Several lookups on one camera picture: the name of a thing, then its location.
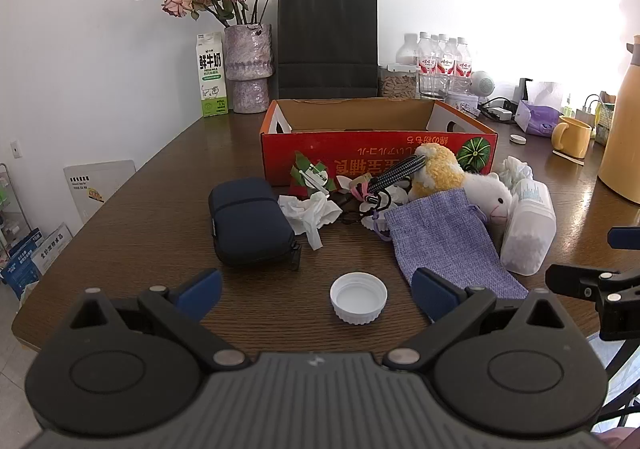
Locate red cardboard box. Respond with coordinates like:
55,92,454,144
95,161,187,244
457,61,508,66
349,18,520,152
260,98,499,187

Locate pale coaster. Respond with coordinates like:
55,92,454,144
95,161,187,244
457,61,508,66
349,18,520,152
552,149,587,167

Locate white round speaker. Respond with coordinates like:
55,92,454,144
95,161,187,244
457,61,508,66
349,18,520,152
470,71,497,100

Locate clear drinking glass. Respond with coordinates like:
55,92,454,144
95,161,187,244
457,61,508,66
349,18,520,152
417,71,451,100

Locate small paper gift bags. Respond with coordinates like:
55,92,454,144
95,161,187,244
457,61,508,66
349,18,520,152
575,91,618,146

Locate pack of red-label water bottles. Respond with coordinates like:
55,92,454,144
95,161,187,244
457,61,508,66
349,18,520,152
416,31,473,92

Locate white power strip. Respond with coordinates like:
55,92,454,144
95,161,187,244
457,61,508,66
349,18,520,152
480,101,516,123

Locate black paper bag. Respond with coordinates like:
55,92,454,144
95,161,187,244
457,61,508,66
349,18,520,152
277,0,379,100

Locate yellow and white plush toy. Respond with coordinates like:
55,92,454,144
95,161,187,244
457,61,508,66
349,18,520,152
409,143,513,232

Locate grey braided cable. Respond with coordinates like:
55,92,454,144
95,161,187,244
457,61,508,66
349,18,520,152
357,154,433,206

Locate white patterned tin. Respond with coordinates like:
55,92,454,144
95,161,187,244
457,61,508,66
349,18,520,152
445,91,482,118

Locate white sign board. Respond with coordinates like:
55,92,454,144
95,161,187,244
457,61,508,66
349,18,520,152
63,160,137,225

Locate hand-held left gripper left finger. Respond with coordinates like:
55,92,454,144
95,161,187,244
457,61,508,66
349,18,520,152
70,269,251,373

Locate small lavender plastic item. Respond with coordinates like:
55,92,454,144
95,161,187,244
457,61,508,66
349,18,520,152
364,211,393,242

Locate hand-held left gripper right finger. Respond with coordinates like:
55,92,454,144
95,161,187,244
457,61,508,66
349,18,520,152
382,267,566,373

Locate yellow thermos jug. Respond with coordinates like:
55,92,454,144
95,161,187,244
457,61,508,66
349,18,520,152
597,35,640,204

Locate artificial red flower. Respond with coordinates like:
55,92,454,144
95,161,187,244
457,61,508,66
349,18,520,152
287,150,361,210

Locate navy zip pouch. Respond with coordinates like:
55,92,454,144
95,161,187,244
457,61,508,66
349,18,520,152
208,177,302,272

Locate white wire rack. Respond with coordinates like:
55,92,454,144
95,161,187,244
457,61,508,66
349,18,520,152
0,163,16,260

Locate purple cloth drawstring pouch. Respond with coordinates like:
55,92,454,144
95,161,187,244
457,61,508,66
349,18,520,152
382,188,530,300

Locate blue and white cartons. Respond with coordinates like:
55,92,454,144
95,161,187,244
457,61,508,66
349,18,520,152
0,224,71,302

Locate white bottle cap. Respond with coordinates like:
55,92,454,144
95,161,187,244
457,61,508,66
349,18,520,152
330,271,388,326

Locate frosted plastic bottle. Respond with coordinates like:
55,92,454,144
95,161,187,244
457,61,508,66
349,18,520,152
397,33,420,67

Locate purple tissue pack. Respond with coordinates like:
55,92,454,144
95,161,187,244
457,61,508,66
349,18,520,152
515,81,563,138

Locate clear jar of nuts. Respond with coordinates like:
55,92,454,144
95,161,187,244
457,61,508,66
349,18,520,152
377,64,418,100

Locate white cotton swab container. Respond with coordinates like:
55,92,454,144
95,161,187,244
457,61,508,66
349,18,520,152
500,179,557,276

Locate black short usb cable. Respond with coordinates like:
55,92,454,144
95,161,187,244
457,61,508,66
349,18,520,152
327,191,396,226

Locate white and green milk carton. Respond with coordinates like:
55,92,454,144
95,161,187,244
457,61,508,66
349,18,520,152
195,32,230,118

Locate yellow mug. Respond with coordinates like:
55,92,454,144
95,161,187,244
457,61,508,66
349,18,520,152
551,116,593,160

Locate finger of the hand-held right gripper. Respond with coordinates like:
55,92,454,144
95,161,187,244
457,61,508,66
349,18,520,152
545,264,623,301
607,226,640,250

